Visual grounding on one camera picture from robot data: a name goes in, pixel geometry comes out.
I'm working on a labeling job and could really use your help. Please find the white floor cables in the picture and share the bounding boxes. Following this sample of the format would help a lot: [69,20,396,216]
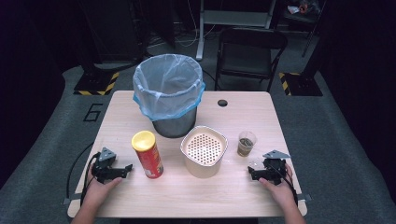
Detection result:
[146,0,217,49]

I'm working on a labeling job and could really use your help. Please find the black base with striped tape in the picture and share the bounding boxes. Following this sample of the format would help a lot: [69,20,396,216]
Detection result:
[73,71,120,96]
[278,72,324,97]

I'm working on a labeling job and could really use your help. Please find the red chip can yellow lid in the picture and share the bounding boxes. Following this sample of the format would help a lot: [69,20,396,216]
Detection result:
[131,130,164,179]

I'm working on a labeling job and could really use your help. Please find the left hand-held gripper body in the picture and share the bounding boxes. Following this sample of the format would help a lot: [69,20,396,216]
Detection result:
[92,147,125,184]

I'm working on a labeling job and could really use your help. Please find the clear plastic cup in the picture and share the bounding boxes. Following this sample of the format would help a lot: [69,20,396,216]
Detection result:
[236,131,258,158]

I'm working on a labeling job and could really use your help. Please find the translucent blue-rimmed bin bag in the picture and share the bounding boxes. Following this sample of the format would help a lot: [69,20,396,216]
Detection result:
[133,53,206,122]

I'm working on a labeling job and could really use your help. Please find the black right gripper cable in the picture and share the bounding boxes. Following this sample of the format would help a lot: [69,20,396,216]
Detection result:
[270,162,299,207]

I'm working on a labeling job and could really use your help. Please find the black folding chair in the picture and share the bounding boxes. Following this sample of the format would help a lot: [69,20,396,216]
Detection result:
[214,27,289,92]

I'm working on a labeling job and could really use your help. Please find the person's right hand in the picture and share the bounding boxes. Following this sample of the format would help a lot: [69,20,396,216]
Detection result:
[259,164,297,208]

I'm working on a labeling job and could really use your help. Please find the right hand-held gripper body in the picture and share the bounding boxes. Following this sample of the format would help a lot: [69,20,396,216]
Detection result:
[261,149,291,185]

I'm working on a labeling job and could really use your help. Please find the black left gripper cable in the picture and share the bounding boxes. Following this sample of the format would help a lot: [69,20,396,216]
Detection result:
[65,142,101,207]

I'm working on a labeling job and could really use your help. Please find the wet tea leaves clump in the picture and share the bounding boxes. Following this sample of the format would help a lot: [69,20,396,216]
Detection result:
[238,137,254,157]

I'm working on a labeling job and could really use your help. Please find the cream strainer container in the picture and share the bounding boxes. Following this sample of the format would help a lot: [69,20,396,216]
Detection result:
[179,125,229,179]

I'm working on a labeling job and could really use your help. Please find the person's left hand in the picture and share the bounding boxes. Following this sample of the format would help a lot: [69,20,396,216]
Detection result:
[83,166,123,208]

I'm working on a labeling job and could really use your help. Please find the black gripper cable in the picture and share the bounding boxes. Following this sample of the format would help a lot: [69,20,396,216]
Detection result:
[65,142,101,207]
[270,162,299,207]

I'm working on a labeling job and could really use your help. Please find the black mesh trash bin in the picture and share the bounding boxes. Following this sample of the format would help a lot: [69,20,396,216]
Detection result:
[151,105,199,139]

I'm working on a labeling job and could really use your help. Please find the white desk frame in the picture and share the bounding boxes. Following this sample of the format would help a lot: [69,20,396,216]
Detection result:
[195,0,278,62]

